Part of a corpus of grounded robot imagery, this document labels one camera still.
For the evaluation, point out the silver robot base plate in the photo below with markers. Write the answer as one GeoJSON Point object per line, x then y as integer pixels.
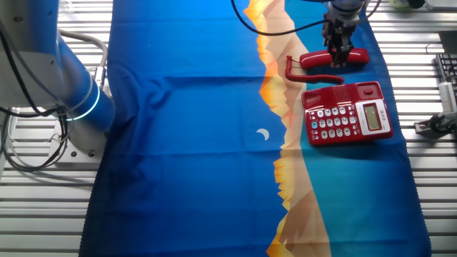
{"type": "Point", "coordinates": [78, 157]}

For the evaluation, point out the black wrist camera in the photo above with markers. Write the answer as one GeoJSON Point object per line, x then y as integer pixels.
{"type": "Point", "coordinates": [416, 3]}

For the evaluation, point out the black computer keyboard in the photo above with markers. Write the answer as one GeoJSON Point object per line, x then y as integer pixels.
{"type": "Point", "coordinates": [448, 66]}

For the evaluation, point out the red telephone handset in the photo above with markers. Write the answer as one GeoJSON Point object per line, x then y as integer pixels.
{"type": "Point", "coordinates": [314, 59]}

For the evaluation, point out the green object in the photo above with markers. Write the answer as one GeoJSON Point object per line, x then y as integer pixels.
{"type": "Point", "coordinates": [398, 3]}

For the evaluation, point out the black box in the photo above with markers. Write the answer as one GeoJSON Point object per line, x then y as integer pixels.
{"type": "Point", "coordinates": [450, 43]}

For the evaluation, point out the red telephone base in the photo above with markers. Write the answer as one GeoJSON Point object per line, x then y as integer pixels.
{"type": "Point", "coordinates": [342, 94]}

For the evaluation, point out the blue landscape print cloth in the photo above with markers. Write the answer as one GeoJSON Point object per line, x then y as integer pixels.
{"type": "Point", "coordinates": [196, 160]}

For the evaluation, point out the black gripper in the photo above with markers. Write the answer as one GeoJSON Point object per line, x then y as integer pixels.
{"type": "Point", "coordinates": [337, 34]}

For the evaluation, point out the black camera clamp mount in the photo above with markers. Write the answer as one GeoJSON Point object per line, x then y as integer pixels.
{"type": "Point", "coordinates": [437, 125]}

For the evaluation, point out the grey flat device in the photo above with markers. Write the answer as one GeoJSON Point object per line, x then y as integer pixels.
{"type": "Point", "coordinates": [442, 4]}

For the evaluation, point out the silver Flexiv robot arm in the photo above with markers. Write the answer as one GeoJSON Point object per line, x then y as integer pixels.
{"type": "Point", "coordinates": [35, 71]}

